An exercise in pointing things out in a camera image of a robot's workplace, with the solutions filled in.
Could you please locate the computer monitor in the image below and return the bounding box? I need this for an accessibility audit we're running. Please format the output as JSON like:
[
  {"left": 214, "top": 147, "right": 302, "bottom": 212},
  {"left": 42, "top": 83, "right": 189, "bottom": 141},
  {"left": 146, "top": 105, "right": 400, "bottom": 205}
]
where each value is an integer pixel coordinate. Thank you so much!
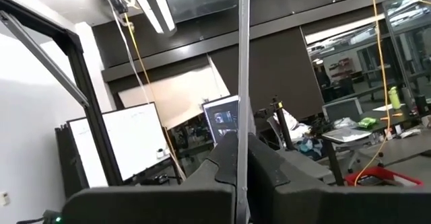
[{"left": 201, "top": 95, "right": 240, "bottom": 146}]

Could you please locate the grey diagonal frame brace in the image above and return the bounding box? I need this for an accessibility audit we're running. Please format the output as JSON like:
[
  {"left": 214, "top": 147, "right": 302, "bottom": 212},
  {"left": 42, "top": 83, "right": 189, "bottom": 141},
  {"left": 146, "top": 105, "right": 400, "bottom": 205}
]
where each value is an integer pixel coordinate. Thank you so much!
[{"left": 0, "top": 10, "right": 90, "bottom": 108}]

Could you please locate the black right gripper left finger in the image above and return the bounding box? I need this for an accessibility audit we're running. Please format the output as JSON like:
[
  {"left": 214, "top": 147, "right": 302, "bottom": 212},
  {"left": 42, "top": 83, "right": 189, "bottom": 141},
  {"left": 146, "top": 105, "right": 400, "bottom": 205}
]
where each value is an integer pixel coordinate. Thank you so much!
[{"left": 62, "top": 130, "right": 239, "bottom": 224}]

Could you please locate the grey office table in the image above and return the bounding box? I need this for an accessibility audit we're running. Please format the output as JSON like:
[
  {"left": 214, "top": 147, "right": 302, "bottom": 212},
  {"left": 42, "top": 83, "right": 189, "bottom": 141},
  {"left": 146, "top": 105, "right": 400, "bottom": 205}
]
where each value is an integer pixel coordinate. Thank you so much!
[{"left": 321, "top": 108, "right": 431, "bottom": 186}]

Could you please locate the green snack package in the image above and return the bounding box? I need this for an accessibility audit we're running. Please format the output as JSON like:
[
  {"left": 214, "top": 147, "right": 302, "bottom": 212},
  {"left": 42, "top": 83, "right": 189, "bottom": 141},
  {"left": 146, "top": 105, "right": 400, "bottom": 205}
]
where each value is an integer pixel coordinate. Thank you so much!
[{"left": 357, "top": 116, "right": 378, "bottom": 130}]

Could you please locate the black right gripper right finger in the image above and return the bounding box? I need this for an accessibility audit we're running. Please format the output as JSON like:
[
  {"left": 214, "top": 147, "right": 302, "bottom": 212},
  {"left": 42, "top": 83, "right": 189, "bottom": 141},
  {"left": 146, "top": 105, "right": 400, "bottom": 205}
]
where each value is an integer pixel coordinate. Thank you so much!
[{"left": 246, "top": 133, "right": 431, "bottom": 224}]

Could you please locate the green drinking bottle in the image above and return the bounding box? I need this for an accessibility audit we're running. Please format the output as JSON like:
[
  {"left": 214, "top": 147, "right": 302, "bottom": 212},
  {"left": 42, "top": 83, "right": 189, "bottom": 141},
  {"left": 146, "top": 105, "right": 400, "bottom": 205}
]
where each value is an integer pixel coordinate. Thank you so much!
[{"left": 387, "top": 86, "right": 403, "bottom": 111}]

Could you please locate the white hanging cable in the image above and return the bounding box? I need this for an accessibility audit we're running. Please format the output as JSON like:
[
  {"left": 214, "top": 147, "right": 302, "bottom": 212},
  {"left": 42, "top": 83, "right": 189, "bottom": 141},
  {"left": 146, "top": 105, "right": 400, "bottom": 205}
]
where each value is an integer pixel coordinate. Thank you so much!
[{"left": 106, "top": 0, "right": 151, "bottom": 104}]

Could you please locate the grey slotted divider panel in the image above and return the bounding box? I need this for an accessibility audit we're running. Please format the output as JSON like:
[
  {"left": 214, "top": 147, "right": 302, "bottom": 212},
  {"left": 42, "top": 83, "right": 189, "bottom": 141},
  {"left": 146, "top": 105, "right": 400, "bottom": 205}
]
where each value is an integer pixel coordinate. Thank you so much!
[{"left": 236, "top": 0, "right": 253, "bottom": 224}]

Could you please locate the white whiteboard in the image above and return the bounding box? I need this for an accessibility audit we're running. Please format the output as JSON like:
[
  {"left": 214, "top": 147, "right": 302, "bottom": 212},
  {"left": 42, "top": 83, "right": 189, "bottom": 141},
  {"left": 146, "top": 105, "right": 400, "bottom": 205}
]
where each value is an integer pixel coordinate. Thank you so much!
[{"left": 66, "top": 102, "right": 170, "bottom": 188}]

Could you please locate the white garment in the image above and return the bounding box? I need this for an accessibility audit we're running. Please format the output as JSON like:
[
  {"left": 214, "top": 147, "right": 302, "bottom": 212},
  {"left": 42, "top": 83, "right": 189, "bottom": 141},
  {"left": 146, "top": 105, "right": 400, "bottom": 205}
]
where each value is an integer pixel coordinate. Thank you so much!
[{"left": 271, "top": 108, "right": 312, "bottom": 141}]

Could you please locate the yellow cable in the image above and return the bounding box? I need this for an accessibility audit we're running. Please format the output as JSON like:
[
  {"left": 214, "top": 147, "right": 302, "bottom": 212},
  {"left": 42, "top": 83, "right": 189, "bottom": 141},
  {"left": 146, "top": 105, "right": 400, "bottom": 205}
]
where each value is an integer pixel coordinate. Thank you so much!
[
  {"left": 122, "top": 11, "right": 188, "bottom": 182},
  {"left": 353, "top": 0, "right": 392, "bottom": 186}
]

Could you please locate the white ceiling light fixture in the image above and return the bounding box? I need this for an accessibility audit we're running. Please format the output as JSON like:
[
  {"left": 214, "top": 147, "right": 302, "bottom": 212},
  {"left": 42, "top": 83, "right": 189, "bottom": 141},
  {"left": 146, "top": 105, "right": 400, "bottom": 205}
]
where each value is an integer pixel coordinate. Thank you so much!
[{"left": 125, "top": 0, "right": 178, "bottom": 37}]

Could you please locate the black tripod stand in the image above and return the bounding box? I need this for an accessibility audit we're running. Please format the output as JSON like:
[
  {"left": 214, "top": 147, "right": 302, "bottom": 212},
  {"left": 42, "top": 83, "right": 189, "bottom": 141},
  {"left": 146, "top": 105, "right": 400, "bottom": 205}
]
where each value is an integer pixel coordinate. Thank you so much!
[{"left": 255, "top": 96, "right": 294, "bottom": 151}]

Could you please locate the grey office chair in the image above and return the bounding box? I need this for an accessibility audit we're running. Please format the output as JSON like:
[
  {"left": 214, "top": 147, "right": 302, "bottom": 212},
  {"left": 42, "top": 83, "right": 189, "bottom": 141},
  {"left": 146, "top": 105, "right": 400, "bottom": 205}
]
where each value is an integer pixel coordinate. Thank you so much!
[{"left": 321, "top": 97, "right": 385, "bottom": 175}]

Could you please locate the red basket with black devices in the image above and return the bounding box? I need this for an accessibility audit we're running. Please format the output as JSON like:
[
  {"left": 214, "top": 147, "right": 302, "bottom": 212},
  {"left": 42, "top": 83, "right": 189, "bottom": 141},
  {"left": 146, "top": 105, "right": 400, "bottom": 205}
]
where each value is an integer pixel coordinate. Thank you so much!
[{"left": 344, "top": 165, "right": 424, "bottom": 188}]

